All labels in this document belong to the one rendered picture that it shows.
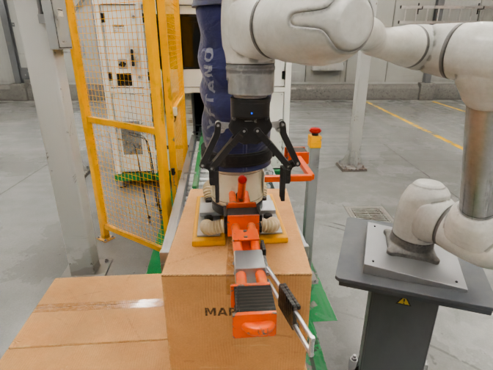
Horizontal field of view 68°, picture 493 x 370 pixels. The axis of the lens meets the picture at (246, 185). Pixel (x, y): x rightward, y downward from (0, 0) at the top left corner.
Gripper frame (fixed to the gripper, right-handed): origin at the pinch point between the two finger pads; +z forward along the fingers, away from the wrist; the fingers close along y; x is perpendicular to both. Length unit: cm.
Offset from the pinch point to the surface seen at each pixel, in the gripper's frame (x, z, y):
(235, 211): -17.4, 12.3, 2.7
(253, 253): 3.0, 12.5, -0.6
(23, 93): -964, 101, 540
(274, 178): -45.1, 13.6, -11.7
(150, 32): -152, -34, 45
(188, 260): -17.5, 27.1, 15.7
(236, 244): -1.8, 13.1, 2.8
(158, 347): -27, 67, 29
